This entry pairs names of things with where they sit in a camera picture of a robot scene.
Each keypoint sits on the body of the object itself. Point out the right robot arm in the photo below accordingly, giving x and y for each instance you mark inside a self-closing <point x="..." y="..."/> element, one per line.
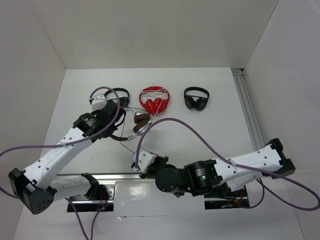
<point x="205" y="176"/>

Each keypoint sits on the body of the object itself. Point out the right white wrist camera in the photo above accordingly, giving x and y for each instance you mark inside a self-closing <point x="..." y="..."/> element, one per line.
<point x="145" y="159"/>

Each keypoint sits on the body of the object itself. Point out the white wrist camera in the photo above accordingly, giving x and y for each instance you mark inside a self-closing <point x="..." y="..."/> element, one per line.
<point x="98" y="102"/>
<point x="145" y="159"/>

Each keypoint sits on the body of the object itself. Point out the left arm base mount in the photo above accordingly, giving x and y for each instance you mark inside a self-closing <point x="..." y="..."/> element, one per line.
<point x="103" y="200"/>

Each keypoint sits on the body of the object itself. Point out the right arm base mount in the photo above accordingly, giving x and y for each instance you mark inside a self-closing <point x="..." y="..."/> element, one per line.
<point x="218" y="200"/>

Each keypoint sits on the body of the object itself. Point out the aluminium rail front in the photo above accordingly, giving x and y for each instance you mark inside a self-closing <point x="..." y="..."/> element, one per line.
<point x="108" y="176"/>

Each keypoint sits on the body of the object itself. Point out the aluminium rail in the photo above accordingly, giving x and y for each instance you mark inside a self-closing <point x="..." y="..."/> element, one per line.
<point x="108" y="176"/>
<point x="248" y="109"/>

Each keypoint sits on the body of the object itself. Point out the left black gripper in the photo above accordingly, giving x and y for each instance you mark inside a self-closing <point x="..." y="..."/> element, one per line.
<point x="114" y="128"/>

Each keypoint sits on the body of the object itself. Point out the right black headphones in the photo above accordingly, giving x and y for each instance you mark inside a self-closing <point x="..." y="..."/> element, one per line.
<point x="195" y="102"/>

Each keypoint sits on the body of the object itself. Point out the black headphones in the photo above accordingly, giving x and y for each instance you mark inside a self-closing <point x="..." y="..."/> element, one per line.
<point x="195" y="102"/>
<point x="124" y="96"/>

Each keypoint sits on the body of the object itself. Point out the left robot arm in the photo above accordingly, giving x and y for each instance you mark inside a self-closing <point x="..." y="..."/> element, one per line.
<point x="37" y="187"/>

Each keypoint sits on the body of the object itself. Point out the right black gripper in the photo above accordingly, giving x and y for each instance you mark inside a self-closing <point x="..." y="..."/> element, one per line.
<point x="146" y="173"/>

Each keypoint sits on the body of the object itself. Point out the red headphones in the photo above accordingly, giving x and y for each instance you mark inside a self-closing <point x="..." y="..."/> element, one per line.
<point x="154" y="99"/>

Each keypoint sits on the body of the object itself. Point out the aluminium rail right side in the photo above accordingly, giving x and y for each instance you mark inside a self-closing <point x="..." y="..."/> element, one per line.
<point x="248" y="109"/>

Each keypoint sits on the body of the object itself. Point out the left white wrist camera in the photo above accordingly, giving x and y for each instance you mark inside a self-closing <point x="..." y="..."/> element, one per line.
<point x="98" y="102"/>

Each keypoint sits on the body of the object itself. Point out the brown silver headphones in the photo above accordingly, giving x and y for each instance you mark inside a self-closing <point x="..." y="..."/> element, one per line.
<point x="142" y="120"/>

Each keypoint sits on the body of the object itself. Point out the left black headphones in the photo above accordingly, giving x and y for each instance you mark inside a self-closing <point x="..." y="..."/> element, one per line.
<point x="124" y="96"/>

